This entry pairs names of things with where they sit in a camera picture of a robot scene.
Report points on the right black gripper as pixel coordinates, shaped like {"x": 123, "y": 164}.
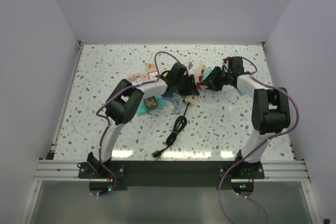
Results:
{"x": 211, "y": 81}

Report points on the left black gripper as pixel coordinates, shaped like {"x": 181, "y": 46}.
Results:
{"x": 191, "y": 89}

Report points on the beige power strip red sockets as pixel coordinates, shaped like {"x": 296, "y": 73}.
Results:
{"x": 198, "y": 75}

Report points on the blue charger plug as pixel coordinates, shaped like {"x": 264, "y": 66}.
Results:
{"x": 241, "y": 92}

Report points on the light teal charger plug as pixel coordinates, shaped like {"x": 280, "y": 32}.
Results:
{"x": 206, "y": 73}

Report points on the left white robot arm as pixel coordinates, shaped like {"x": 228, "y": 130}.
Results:
{"x": 122, "y": 105}

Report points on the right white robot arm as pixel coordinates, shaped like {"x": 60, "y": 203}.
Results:
{"x": 270, "y": 113}

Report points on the blue cube socket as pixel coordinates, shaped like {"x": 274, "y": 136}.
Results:
{"x": 167, "y": 95}

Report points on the white cube socket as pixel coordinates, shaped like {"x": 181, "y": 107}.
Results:
{"x": 153, "y": 75}

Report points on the pink cube socket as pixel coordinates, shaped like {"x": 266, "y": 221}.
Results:
{"x": 151, "y": 67}

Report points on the teal triangular power strip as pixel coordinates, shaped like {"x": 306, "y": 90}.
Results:
{"x": 149, "y": 104}

